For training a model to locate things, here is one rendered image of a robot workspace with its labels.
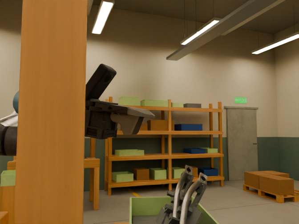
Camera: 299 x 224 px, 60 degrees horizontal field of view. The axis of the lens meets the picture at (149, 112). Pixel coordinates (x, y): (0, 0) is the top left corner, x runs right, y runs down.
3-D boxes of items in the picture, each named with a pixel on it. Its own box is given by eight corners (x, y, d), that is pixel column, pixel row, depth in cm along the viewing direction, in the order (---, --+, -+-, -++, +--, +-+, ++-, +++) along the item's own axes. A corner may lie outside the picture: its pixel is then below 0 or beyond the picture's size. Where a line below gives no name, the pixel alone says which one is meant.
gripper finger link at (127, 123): (151, 138, 54) (112, 131, 58) (155, 110, 54) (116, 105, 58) (145, 139, 52) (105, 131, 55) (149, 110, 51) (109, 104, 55)
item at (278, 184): (242, 190, 623) (242, 171, 626) (271, 188, 643) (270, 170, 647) (279, 203, 507) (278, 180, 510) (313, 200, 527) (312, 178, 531)
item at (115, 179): (224, 186, 667) (222, 100, 685) (108, 195, 567) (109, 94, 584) (212, 182, 718) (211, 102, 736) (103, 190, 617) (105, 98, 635)
